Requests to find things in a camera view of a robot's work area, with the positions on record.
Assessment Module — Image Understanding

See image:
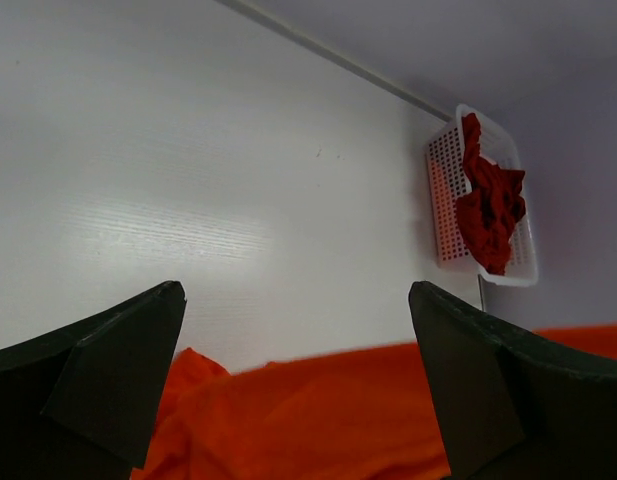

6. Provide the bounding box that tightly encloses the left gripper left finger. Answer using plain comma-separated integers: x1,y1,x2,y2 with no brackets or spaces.
0,281,186,479

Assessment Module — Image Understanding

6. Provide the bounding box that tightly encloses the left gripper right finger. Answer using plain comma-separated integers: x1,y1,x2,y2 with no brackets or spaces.
409,281,617,479

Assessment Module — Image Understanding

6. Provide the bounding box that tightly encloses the orange t shirt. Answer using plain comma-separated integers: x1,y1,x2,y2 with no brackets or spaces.
133,324,617,479

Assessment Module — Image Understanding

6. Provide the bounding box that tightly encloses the dark red t shirt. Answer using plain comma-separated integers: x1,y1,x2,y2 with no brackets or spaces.
456,113,526,275

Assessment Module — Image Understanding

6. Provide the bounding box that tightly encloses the white plastic basket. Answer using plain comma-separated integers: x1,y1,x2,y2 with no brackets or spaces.
425,104,539,287

